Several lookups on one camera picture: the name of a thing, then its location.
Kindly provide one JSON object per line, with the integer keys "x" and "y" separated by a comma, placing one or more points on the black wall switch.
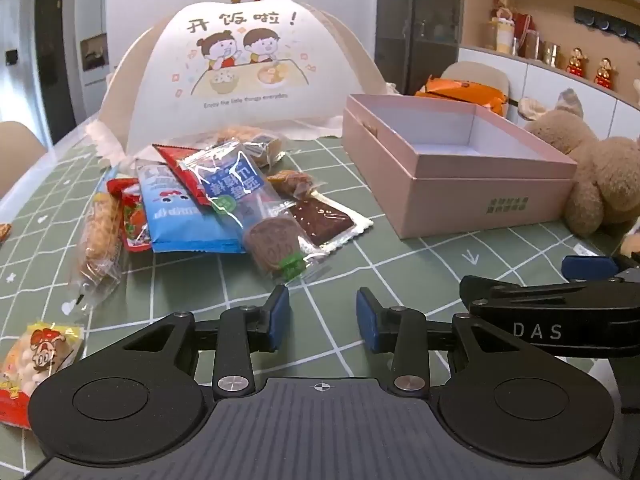
{"x": 11, "y": 57}

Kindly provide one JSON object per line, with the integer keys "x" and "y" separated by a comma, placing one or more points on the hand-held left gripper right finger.
{"x": 366, "y": 320}

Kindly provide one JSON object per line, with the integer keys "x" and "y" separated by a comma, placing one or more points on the blue snack packet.
{"x": 175, "y": 220}

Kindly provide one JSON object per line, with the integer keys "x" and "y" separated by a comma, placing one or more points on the clear blue-label cake packet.
{"x": 270, "y": 245}

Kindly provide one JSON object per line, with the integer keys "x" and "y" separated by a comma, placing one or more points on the orange snack bag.
{"x": 465, "y": 92}

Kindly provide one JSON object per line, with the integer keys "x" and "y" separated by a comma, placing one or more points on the white printed food cover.
{"x": 240, "y": 105}

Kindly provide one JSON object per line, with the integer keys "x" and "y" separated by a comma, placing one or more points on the dark glass cabinet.
{"x": 415, "y": 20}

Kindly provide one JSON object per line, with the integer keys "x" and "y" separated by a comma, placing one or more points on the wooden shelf unit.
{"x": 550, "y": 15}

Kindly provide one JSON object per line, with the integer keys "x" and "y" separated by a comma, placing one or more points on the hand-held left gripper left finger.
{"x": 281, "y": 317}

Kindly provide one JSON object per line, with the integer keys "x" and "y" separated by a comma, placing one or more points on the framed wall picture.
{"x": 94, "y": 52}

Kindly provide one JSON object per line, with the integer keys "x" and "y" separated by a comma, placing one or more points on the red gold figurine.
{"x": 604, "y": 74}
{"x": 576, "y": 62}

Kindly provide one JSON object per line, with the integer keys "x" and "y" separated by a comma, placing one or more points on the clear jar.
{"x": 530, "y": 44}

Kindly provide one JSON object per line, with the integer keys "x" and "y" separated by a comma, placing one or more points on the dark door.
{"x": 52, "y": 60}

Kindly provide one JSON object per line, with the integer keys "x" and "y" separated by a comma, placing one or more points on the red snack packet white label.
{"x": 132, "y": 220}

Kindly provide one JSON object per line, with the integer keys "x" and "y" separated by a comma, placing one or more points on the brown teddy bear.
{"x": 605, "y": 175}

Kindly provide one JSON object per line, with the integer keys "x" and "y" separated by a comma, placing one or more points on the white yellow bottle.
{"x": 503, "y": 35}

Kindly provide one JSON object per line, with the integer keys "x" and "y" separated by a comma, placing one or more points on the gold jar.
{"x": 550, "y": 53}

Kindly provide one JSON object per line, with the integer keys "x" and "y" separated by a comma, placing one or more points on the pink cardboard box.
{"x": 475, "y": 195}

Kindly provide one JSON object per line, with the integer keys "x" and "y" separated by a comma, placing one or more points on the clear dark brown slab packet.
{"x": 320, "y": 220}

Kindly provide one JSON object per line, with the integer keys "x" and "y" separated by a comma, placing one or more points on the clear long cracker packet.
{"x": 100, "y": 240}

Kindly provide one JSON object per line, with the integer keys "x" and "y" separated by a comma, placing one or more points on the small brown snack packet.
{"x": 292, "y": 182}

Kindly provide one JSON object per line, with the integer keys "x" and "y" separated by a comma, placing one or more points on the clear orange snack packet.
{"x": 232, "y": 135}

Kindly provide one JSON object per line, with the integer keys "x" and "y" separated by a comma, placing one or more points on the yellow cartoon snack packet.
{"x": 35, "y": 360}

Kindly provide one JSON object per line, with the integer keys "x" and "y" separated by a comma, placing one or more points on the white cabinet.
{"x": 540, "y": 85}

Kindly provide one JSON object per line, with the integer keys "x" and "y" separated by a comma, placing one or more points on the clear round cake packet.
{"x": 267, "y": 150}

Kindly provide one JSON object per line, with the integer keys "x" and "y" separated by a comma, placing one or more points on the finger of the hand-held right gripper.
{"x": 590, "y": 317}
{"x": 590, "y": 267}

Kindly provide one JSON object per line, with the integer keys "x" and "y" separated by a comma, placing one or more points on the beige chair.
{"x": 475, "y": 70}
{"x": 17, "y": 150}

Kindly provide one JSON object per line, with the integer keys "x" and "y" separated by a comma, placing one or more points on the red triangular snack packet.
{"x": 175, "y": 165}

